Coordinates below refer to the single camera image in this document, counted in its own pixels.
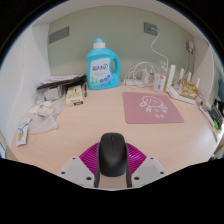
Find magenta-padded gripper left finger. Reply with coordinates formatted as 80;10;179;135
56;142;101;189

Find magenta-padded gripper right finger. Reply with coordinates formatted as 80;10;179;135
125;142;169;189

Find black computer mouse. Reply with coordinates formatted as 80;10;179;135
98;132;129;178

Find pink printed mouse pad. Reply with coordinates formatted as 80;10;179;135
122;91;185;125

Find clear plastic bags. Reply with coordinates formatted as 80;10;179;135
28;95;66;135

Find small cream carton box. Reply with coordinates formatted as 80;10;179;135
65;84;84;108

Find white sachet with yellow print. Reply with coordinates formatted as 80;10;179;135
15;116;34;148

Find white power strip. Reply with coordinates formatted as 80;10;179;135
123;78;153;88

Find stack of books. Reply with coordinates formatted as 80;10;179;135
36;73;88;91

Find gold foil package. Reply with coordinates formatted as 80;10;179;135
176;78;200;100

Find blue detergent bottle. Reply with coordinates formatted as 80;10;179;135
86;37;122;91

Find white antenna router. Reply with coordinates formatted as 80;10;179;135
165;64;203;105

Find dark grey pouch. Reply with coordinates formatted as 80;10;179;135
209;99;224;129

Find white cable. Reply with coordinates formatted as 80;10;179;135
150;32;170;69

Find white wall adapter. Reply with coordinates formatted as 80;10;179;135
185;40;195;54

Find grey blank wall plate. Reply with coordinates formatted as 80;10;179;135
48;26;70;45

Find grey wall socket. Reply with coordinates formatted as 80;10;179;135
143;21;159;37

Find white wall shelf unit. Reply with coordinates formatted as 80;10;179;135
31;0;218;74

